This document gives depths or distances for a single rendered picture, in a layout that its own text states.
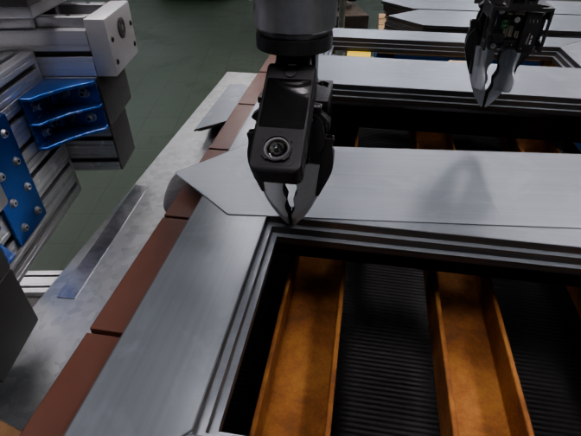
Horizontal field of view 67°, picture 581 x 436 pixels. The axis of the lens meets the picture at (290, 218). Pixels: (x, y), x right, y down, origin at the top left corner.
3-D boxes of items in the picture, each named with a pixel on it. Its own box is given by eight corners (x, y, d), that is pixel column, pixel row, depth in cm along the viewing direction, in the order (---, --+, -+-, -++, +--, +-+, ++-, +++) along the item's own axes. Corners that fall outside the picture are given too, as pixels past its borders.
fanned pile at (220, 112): (280, 86, 130) (279, 73, 127) (248, 150, 99) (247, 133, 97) (239, 84, 131) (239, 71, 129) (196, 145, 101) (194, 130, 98)
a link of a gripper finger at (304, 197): (322, 202, 55) (325, 136, 50) (316, 232, 51) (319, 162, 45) (297, 200, 56) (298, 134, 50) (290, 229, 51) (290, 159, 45)
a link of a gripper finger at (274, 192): (297, 200, 56) (298, 134, 50) (290, 229, 51) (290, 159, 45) (273, 198, 56) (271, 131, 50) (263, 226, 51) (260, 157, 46)
